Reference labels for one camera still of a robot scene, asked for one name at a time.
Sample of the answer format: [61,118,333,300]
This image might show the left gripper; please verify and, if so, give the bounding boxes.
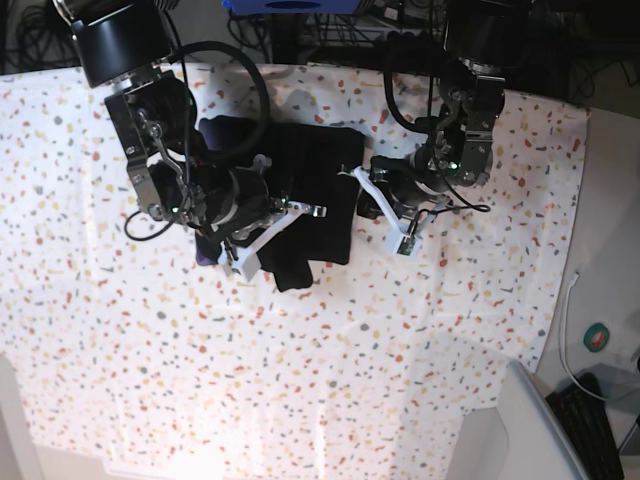
[338,155,454,245]

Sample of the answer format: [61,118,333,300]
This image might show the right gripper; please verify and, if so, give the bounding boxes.
[197,154,327,255]

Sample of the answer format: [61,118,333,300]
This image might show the black t-shirt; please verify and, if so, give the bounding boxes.
[193,114,366,294]

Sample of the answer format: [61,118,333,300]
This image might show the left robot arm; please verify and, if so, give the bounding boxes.
[340,1,531,256]

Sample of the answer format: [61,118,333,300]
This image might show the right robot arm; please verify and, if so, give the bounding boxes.
[54,1,327,276]

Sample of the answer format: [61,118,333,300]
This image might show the terrazzo patterned tablecloth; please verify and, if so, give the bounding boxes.
[1,69,589,479]

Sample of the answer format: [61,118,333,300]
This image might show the green tape roll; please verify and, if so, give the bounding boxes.
[583,323,610,353]

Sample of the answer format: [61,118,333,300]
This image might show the blue box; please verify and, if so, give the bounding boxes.
[222,0,371,15]

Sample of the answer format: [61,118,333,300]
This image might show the white bin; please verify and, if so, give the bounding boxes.
[446,361,589,480]

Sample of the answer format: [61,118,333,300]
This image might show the black keyboard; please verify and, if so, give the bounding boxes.
[546,384,624,480]

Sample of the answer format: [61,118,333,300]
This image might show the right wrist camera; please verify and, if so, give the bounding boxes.
[218,247,261,282]

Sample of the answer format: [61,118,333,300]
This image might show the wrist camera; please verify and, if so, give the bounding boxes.
[384,228,423,258]
[218,247,261,282]

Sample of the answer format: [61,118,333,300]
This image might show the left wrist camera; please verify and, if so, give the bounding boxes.
[384,228,423,258]

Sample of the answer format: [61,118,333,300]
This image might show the white cable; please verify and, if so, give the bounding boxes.
[558,270,608,402]

